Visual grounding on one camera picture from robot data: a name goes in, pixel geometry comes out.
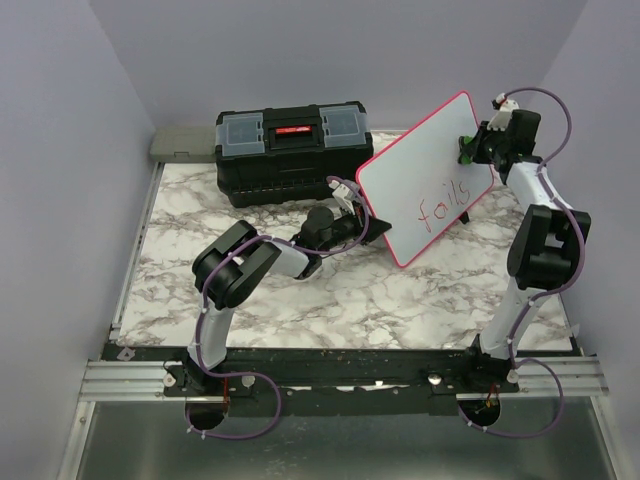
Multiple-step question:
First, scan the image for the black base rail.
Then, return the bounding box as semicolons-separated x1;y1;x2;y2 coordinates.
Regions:
102;344;546;419

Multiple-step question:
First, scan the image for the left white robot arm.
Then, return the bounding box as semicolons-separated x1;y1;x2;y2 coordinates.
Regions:
187;206;392;395

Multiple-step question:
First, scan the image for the pink framed whiteboard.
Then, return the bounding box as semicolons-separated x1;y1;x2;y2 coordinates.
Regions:
356;91;494;268

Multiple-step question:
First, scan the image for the grey plastic case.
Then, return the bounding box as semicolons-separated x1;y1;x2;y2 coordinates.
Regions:
149;126;216;164

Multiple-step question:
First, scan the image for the black plastic toolbox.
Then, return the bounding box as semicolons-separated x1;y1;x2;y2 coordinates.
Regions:
214;101;374;208

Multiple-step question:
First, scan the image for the aluminium extrusion frame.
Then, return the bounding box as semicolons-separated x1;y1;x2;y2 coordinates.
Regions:
54;357;191;480

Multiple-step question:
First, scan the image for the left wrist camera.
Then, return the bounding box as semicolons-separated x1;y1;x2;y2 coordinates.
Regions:
328;176;363;215

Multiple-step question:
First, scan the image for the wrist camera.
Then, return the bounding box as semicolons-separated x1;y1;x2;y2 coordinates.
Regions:
328;176;363;215
487;93;520;131

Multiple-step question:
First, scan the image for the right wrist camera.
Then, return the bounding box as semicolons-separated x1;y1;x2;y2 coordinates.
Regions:
487;93;520;131

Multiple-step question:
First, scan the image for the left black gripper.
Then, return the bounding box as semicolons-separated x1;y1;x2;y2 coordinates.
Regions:
318;201;392;255

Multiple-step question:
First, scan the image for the green whiteboard eraser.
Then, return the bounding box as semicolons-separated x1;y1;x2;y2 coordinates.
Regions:
458;136;475;165

